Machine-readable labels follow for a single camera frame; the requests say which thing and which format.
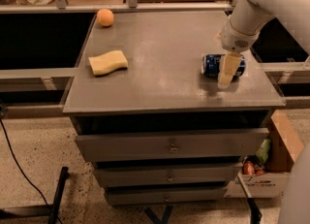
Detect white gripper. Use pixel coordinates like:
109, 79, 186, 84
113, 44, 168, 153
218, 16, 259, 89

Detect blue pepsi can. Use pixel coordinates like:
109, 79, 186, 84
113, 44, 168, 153
201, 54, 246, 78

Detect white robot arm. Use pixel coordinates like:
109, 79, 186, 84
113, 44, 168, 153
218, 0, 310, 224

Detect top grey drawer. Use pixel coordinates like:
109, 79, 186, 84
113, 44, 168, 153
76, 128, 268, 162

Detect grey drawer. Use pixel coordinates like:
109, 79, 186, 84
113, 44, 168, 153
105, 187, 227, 206
94, 163, 241, 188
76, 128, 268, 162

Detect green snack bag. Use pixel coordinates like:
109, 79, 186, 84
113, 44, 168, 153
255, 139, 271, 164

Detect grey drawer cabinet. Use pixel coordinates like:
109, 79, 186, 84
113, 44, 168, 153
64, 12, 283, 193

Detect red snack packets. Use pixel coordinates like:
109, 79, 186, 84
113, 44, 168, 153
242, 161, 265, 176

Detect cardboard box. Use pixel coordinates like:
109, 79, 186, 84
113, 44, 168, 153
224, 110, 306, 199

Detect yellow sponge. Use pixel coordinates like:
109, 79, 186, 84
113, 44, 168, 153
88, 50, 128, 77

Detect orange fruit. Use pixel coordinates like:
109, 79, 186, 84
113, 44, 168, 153
97, 9, 114, 27

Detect middle grey drawer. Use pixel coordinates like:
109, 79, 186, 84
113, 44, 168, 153
94, 163, 241, 188

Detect bottom grey drawer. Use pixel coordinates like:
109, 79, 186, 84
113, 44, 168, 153
105, 187, 227, 206

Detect black metal floor stand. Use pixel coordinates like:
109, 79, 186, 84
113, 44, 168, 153
0, 166, 70, 224

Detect black handled tool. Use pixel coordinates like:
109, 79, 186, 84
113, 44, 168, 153
237, 174, 263, 224

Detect black floor cable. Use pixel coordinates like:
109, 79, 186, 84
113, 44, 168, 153
0, 117, 64, 224

